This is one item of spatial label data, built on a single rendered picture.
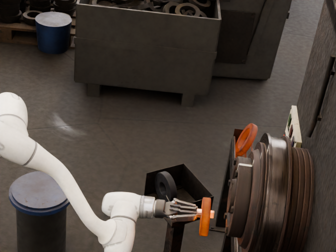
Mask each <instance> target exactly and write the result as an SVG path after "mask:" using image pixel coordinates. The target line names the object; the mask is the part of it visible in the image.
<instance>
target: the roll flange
mask: <svg viewBox="0 0 336 252"><path fill-rule="evenodd" d="M281 138H283V139H285V141H286V144H287V149H288V185H287V196H286V205H285V212H284V219H283V224H282V230H281V235H280V239H279V243H278V247H277V250H276V252H302V251H303V249H304V246H305V242H306V239H307V235H308V230H309V225H310V220H311V213H312V206H313V195H314V164H313V158H312V154H311V152H310V150H309V149H306V148H305V149H304V148H298V147H292V146H291V142H290V139H289V137H288V136H286V135H283V136H282V137H281Z"/></svg>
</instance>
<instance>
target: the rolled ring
mask: <svg viewBox="0 0 336 252"><path fill-rule="evenodd" d="M257 132H258V127H257V126H256V125H255V124H253V123H250V124H248V125H247V126H246V127H245V128H244V130H243V131H242V133H241V134H240V136H239V138H238V140H237V142H236V145H235V149H236V154H238V155H240V156H242V155H244V154H245V153H246V152H247V151H248V150H249V148H250V147H251V145H252V144H253V142H254V140H255V138H256V135H257Z"/></svg>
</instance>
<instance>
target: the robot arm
mask: <svg viewBox="0 0 336 252"><path fill-rule="evenodd" d="M27 126H28V112H27V107H26V105H25V103H24V101H23V100H22V98H21V97H20V96H17V95H16V94H14V93H11V92H3V93H1V94H0V156H1V157H3V158H5V159H7V160H9V161H11V162H13V163H16V164H19V165H21V166H24V167H27V168H31V169H34V170H38V171H41V172H44V173H46V174H48V175H50V176H51V177H52V178H53V179H54V180H55V181H56V182H57V183H58V185H59V186H60V188H61V189H62V191H63V192H64V194H65V196H66V197H67V199H68V200H69V202H70V203H71V205H72V207H73V208H74V210H75V211H76V213H77V215H78V216H79V218H80V219H81V221H82V222H83V223H84V225H85V226H86V227H87V228H88V229H89V230H90V231H91V232H92V233H94V234H95V235H96V236H97V237H98V241H99V243H100V244H102V246H103V248H104V252H131V251H132V248H133V244H134V240H135V232H136V230H135V227H136V221H137V218H141V219H153V217H155V218H160V219H163V218H164V217H166V218H169V219H170V220H171V221H170V222H171V223H175V222H185V221H194V220H196V219H197V218H201V216H202V209H200V208H198V206H196V204H193V203H189V202H185V201H181V200H178V199H176V198H174V199H173V201H172V202H171V201H169V202H166V201H165V200H163V199H157V200H155V197H151V196H144V195H143V196H142V195H138V194H135V193H131V192H109V193H107V194H106V195H105V196H104V198H103V201H102V207H101V210H102V212H103V213H105V214H106V215H107V216H110V219H109V220H107V221H103V220H101V219H99V218H98V217H97V216H96V215H95V214H94V212H93V211H92V209H91V207H90V205H89V204H88V202H87V200H86V198H85V197H84V195H83V193H82V191H81V190H80V188H79V186H78V184H77V183H76V181H75V179H74V178H73V176H72V175H71V173H70V172H69V170H68V169H67V168H66V167H65V166H64V165H63V164H62V163H61V162H60V161H59V160H58V159H57V158H55V157H54V156H53V155H52V154H50V153H49V152H48V151H46V150H45V149H44V148H43V147H42V146H41V145H39V144H38V143H37V142H36V141H34V140H33V139H31V138H30V137H28V136H29V134H28V131H27Z"/></svg>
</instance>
